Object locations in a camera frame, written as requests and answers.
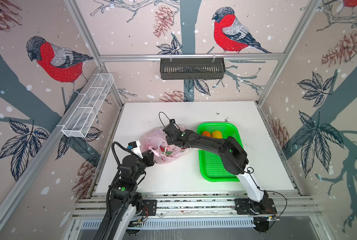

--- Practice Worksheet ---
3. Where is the orange fruit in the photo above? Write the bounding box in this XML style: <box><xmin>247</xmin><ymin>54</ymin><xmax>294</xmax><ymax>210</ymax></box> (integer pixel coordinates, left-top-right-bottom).
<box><xmin>202</xmin><ymin>131</ymin><xmax>212</xmax><ymax>137</ymax></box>

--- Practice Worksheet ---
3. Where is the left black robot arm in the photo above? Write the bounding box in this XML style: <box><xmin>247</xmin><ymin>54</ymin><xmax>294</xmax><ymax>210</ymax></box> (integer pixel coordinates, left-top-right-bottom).
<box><xmin>94</xmin><ymin>141</ymin><xmax>154</xmax><ymax>240</ymax></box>

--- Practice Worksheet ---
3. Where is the aluminium mounting rail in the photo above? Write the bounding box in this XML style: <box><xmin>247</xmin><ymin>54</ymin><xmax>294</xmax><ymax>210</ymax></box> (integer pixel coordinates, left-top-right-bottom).
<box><xmin>71</xmin><ymin>193</ymin><xmax>322</xmax><ymax>219</ymax></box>

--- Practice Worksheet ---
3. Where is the white mesh wall shelf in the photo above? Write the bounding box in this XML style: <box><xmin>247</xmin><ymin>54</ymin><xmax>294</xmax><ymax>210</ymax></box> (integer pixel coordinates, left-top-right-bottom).
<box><xmin>61</xmin><ymin>73</ymin><xmax>114</xmax><ymax>138</ymax></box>

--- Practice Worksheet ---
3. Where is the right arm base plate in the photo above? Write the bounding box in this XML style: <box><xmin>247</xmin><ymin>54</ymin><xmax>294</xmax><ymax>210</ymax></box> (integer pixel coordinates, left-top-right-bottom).
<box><xmin>234</xmin><ymin>199</ymin><xmax>278</xmax><ymax>216</ymax></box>

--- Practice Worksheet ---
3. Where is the black hanging wire basket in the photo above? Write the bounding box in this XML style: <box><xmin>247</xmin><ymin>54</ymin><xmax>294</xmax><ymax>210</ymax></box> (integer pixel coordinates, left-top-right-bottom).
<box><xmin>160</xmin><ymin>58</ymin><xmax>226</xmax><ymax>80</ymax></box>

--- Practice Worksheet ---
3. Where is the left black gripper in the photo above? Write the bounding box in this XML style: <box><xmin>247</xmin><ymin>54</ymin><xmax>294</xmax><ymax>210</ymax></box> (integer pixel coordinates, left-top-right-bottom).
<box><xmin>132</xmin><ymin>147</ymin><xmax>154</xmax><ymax>183</ymax></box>

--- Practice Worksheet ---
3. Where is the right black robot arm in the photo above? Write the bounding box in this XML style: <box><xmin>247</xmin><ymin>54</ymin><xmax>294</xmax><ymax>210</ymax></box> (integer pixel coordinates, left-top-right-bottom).
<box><xmin>163</xmin><ymin>119</ymin><xmax>277</xmax><ymax>216</ymax></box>

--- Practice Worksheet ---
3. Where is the yellow lemon fruit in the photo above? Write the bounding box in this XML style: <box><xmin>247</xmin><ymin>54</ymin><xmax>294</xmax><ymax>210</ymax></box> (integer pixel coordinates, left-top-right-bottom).
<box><xmin>211</xmin><ymin>131</ymin><xmax>223</xmax><ymax>139</ymax></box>

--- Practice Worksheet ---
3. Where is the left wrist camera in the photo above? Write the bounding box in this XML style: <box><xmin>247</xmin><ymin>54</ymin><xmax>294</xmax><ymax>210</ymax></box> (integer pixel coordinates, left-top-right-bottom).
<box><xmin>127</xmin><ymin>141</ymin><xmax>142</xmax><ymax>159</ymax></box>

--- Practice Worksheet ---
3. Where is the green plastic basket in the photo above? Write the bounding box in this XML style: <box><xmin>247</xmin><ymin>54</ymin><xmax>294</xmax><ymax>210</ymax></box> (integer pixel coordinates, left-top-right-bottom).
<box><xmin>197</xmin><ymin>123</ymin><xmax>243</xmax><ymax>182</ymax></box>

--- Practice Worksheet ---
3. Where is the pink plastic bag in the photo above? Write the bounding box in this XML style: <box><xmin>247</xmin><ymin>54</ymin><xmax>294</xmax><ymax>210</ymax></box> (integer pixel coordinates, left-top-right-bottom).
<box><xmin>140</xmin><ymin>128</ymin><xmax>189</xmax><ymax>165</ymax></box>

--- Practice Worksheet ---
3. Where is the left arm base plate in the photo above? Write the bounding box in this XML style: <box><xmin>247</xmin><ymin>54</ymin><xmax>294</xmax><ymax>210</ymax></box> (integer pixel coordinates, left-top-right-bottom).
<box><xmin>135</xmin><ymin>200</ymin><xmax>157</xmax><ymax>217</ymax></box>

